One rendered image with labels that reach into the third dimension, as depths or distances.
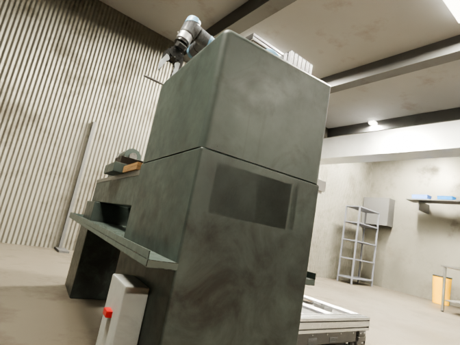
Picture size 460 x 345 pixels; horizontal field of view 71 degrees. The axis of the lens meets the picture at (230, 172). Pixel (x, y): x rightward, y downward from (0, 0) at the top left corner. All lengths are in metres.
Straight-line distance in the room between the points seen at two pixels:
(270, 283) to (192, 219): 0.34
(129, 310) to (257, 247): 0.41
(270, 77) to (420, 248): 8.34
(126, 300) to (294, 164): 0.67
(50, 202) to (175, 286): 4.13
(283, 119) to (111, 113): 4.29
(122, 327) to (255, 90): 0.80
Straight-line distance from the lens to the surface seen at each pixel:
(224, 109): 0.98
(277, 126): 1.08
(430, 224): 9.20
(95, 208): 2.55
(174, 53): 1.71
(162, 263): 0.88
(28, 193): 4.91
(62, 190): 4.96
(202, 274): 0.94
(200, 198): 0.91
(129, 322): 1.06
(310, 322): 2.25
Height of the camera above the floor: 0.64
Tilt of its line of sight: 10 degrees up
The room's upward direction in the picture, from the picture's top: 11 degrees clockwise
